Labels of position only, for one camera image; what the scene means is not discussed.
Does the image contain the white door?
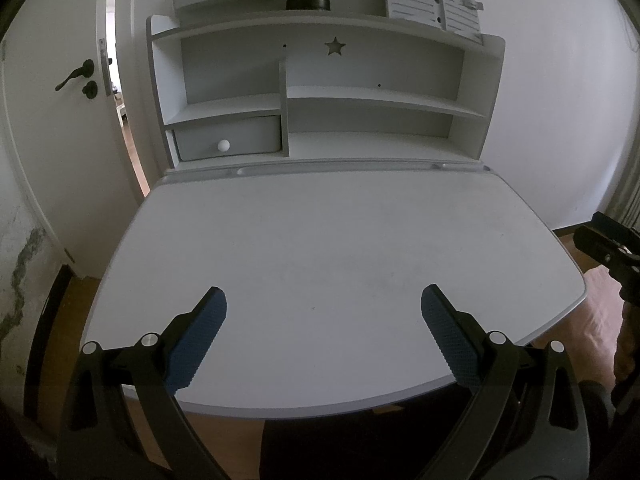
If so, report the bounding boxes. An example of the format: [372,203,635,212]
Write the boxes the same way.
[0,0,152,281]

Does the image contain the white desk hutch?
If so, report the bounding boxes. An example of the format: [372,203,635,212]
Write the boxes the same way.
[146,0,507,171]

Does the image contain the white desk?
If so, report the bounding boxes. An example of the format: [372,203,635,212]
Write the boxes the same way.
[80,157,588,418]

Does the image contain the black door handle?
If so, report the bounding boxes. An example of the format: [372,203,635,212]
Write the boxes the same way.
[55,59,96,92]

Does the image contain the black curved frame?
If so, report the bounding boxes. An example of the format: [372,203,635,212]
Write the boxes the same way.
[24,264,77,428]

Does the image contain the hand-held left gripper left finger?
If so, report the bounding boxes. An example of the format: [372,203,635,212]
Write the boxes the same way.
[55,286,228,480]

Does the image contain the pink blanket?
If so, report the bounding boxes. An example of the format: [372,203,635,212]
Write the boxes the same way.
[575,266,624,381]

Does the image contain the white slatted folding board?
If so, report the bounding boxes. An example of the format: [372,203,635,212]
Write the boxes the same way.
[380,0,484,46]

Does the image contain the white drawer with round knob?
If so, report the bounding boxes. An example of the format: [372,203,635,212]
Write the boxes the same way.
[172,115,282,162]

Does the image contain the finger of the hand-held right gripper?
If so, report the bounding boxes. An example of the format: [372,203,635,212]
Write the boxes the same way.
[590,212,640,257]
[572,225,632,267]

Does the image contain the person's right hand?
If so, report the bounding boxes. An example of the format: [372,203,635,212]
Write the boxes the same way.
[612,304,640,387]

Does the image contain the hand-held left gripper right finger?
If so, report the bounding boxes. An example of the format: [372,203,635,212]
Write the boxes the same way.
[420,284,593,480]

